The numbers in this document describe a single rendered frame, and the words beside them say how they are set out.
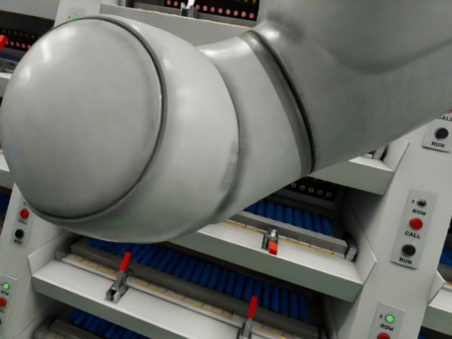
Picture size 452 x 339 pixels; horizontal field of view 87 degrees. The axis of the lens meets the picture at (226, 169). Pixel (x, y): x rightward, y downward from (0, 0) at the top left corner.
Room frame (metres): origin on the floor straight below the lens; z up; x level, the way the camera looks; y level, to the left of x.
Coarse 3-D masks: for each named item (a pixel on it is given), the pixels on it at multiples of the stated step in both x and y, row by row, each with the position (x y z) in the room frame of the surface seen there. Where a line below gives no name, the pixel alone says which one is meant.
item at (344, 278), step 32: (288, 192) 0.57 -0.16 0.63; (224, 224) 0.47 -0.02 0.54; (352, 224) 0.49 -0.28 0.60; (224, 256) 0.44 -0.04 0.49; (256, 256) 0.42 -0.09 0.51; (288, 256) 0.41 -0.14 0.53; (320, 256) 0.43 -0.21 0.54; (352, 256) 0.43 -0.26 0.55; (320, 288) 0.41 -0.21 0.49; (352, 288) 0.39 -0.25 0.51
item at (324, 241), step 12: (240, 216) 0.46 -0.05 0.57; (252, 216) 0.47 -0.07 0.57; (264, 228) 0.46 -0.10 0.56; (288, 228) 0.45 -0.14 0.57; (300, 228) 0.46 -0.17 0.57; (300, 240) 0.45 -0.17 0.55; (312, 240) 0.44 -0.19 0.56; (324, 240) 0.44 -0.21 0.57; (336, 240) 0.44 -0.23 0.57; (324, 252) 0.43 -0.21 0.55
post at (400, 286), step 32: (416, 160) 0.38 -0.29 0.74; (448, 160) 0.37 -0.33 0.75; (352, 192) 0.54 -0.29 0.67; (448, 192) 0.37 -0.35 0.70; (384, 224) 0.38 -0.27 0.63; (448, 224) 0.37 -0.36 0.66; (384, 256) 0.38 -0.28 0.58; (384, 288) 0.38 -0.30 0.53; (416, 288) 0.37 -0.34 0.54; (352, 320) 0.39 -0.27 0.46; (416, 320) 0.37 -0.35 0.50
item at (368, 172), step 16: (400, 144) 0.39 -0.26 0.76; (352, 160) 0.40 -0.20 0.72; (368, 160) 0.42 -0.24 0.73; (384, 160) 0.43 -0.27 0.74; (400, 160) 0.38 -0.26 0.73; (320, 176) 0.42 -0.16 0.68; (336, 176) 0.41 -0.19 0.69; (352, 176) 0.40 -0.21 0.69; (368, 176) 0.40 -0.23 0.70; (384, 176) 0.39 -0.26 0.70; (384, 192) 0.40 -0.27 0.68
